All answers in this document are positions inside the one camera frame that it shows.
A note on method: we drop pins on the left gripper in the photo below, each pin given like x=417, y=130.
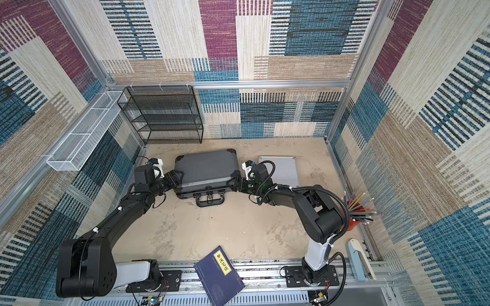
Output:
x=173, y=178

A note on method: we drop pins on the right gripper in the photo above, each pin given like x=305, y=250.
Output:
x=241, y=183

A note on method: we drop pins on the large black poker case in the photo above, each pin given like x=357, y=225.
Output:
x=207, y=176

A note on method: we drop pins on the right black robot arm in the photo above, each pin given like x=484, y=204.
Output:
x=323, y=215

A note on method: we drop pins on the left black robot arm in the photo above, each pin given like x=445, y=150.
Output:
x=85, y=265

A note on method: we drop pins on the small silver aluminium case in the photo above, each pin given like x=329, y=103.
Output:
x=286, y=172

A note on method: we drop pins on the dark blue book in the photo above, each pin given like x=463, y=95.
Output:
x=219, y=278

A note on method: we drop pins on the red pencil cup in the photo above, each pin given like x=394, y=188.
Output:
x=361, y=210

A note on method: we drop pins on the light blue stapler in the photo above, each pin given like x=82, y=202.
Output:
x=360, y=265

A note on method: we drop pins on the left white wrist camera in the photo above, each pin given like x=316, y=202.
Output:
x=156, y=164

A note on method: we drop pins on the black wire shelf rack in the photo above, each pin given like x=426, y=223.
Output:
x=163, y=114

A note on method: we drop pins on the white mesh wall basket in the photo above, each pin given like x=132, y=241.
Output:
x=73, y=152

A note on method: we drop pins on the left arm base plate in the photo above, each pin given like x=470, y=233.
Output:
x=168, y=281

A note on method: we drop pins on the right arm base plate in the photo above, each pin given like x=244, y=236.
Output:
x=299, y=276

